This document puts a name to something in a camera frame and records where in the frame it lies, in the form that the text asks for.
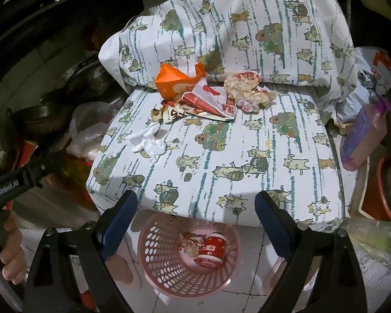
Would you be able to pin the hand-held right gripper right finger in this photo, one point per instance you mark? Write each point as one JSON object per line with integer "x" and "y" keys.
{"x": 273, "y": 230}

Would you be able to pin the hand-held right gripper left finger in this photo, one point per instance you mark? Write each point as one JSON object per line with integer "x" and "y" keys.
{"x": 117, "y": 226}

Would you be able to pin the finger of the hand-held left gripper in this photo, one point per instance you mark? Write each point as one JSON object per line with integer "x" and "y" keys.
{"x": 45, "y": 168}

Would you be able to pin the pink plastic basket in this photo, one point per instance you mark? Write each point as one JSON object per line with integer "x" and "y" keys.
{"x": 163, "y": 269}

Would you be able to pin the red paper cup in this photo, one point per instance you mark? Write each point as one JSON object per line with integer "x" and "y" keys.
{"x": 211, "y": 248}

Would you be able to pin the greasy wrapper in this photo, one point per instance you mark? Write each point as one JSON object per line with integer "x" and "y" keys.
{"x": 190, "y": 246}

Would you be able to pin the white tissue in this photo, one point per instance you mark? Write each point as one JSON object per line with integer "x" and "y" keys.
{"x": 150, "y": 145}

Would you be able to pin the torn red white wrapper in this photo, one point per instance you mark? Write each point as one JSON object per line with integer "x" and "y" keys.
{"x": 171, "y": 114}

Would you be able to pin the red white paper wrapper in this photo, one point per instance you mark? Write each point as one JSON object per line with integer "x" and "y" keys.
{"x": 210, "y": 101}

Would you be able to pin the burger wrapper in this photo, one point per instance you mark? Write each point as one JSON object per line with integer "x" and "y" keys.
{"x": 244, "y": 88}

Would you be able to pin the orange wrapper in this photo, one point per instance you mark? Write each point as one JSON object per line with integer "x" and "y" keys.
{"x": 172, "y": 82}

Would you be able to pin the person's left hand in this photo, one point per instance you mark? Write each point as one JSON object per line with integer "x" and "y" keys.
{"x": 14, "y": 254}

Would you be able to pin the red carton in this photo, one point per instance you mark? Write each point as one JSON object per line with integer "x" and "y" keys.
{"x": 27, "y": 151}

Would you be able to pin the dark metal wok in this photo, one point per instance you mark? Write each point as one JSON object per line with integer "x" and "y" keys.
{"x": 42, "y": 115}

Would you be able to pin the crumpled clear plastic bag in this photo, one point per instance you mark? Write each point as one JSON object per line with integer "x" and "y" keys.
{"x": 374, "y": 241}

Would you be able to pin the steel pot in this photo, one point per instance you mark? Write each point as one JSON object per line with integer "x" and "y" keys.
{"x": 91, "y": 71}

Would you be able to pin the red round pot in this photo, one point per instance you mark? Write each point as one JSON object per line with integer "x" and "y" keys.
{"x": 389, "y": 186}

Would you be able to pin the white orange plastic bag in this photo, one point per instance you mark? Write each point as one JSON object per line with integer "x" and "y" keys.
{"x": 374, "y": 71}

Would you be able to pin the cartoon printed pillow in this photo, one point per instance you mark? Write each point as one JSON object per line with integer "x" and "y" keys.
{"x": 247, "y": 22}

